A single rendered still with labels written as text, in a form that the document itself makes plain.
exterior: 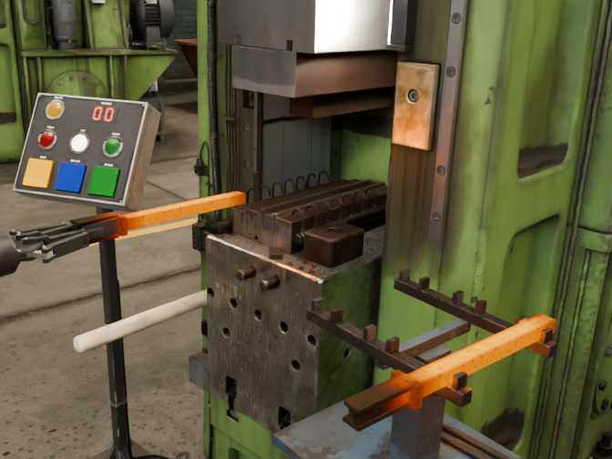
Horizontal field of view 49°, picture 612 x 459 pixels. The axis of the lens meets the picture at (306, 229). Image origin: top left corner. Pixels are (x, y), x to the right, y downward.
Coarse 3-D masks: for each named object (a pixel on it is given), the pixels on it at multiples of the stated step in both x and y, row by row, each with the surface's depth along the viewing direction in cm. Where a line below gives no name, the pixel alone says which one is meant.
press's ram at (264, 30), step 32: (224, 0) 152; (256, 0) 145; (288, 0) 139; (320, 0) 135; (352, 0) 142; (384, 0) 150; (224, 32) 154; (256, 32) 147; (288, 32) 141; (320, 32) 137; (352, 32) 145; (384, 32) 153
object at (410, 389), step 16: (528, 320) 105; (544, 320) 105; (496, 336) 99; (512, 336) 99; (528, 336) 101; (464, 352) 94; (480, 352) 94; (496, 352) 96; (512, 352) 99; (432, 368) 90; (448, 368) 90; (464, 368) 92; (480, 368) 94; (384, 384) 85; (400, 384) 85; (416, 384) 85; (432, 384) 88; (448, 384) 90; (352, 400) 82; (368, 400) 82; (384, 400) 82; (400, 400) 86; (416, 400) 85; (352, 416) 81; (368, 416) 83; (384, 416) 83
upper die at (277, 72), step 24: (240, 48) 152; (264, 48) 147; (240, 72) 153; (264, 72) 148; (288, 72) 143; (312, 72) 146; (336, 72) 152; (360, 72) 158; (384, 72) 165; (288, 96) 145
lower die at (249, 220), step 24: (312, 192) 177; (384, 192) 179; (240, 216) 165; (264, 216) 159; (288, 216) 157; (312, 216) 158; (336, 216) 165; (384, 216) 180; (264, 240) 161; (288, 240) 155
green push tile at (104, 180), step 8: (96, 168) 175; (104, 168) 174; (112, 168) 174; (96, 176) 174; (104, 176) 174; (112, 176) 173; (96, 184) 174; (104, 184) 173; (112, 184) 173; (88, 192) 174; (96, 192) 173; (104, 192) 173; (112, 192) 172
